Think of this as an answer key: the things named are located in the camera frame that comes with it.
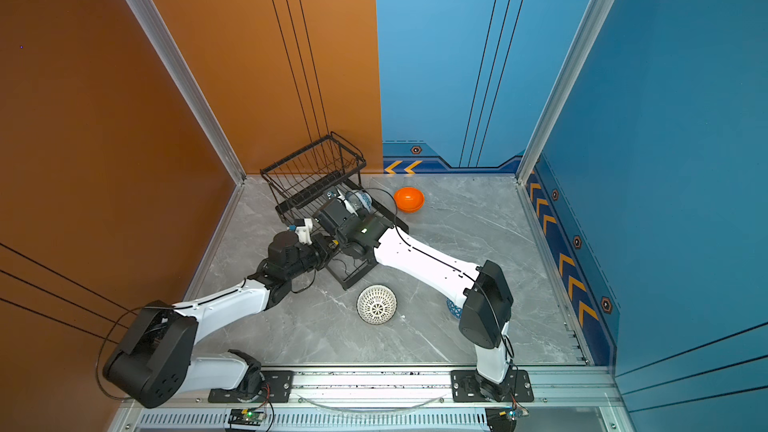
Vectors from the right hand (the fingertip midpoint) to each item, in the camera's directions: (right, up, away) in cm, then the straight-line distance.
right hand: (352, 220), depth 80 cm
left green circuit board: (-24, -46, -9) cm, 53 cm away
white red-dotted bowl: (+6, -25, +6) cm, 26 cm away
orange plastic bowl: (+16, +6, +29) cm, 34 cm away
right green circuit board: (+39, -45, -10) cm, 61 cm away
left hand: (-2, -5, +3) cm, 6 cm away
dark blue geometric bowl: (+29, -26, +5) cm, 40 cm away
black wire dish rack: (-17, +12, +31) cm, 38 cm away
